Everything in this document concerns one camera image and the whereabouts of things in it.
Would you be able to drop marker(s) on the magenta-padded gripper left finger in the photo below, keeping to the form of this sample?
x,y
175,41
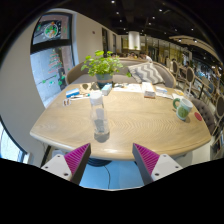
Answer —
x,y
77,159

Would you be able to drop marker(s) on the white cardboard box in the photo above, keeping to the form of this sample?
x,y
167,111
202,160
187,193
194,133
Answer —
x,y
148,90

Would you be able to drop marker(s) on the blue and white small box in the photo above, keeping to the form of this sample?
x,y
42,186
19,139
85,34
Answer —
x,y
72,92

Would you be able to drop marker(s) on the clear plastic bottle white cap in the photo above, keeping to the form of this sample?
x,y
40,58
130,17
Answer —
x,y
99,116

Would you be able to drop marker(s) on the grey tufted armchair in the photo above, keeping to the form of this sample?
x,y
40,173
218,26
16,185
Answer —
x,y
204,111

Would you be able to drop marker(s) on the round colourful window decoration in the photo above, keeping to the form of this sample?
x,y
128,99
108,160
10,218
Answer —
x,y
51,30

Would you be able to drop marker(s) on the green and white mug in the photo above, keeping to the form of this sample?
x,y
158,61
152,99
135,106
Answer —
x,y
183,109

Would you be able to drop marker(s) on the green potted plant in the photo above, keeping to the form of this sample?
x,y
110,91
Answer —
x,y
101,66

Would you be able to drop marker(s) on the white paper leaflet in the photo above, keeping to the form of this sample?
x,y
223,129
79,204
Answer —
x,y
165,95

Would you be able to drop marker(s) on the group of ceiling spotlights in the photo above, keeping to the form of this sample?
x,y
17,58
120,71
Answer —
x,y
160,10

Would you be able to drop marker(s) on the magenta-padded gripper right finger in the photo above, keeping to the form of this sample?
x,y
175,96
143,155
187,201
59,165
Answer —
x,y
147,160

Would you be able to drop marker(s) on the small flat white blue box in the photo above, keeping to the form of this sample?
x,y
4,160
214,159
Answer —
x,y
161,89

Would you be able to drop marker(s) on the grey white chevron cushion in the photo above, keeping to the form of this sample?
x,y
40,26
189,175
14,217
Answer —
x,y
146,73

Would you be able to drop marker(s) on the yellow and white card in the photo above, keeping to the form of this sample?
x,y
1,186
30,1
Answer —
x,y
179,92

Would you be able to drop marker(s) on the white printed paper sheet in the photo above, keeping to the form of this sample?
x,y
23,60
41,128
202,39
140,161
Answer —
x,y
130,88

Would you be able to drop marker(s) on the teal and white box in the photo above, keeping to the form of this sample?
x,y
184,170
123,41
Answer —
x,y
106,89

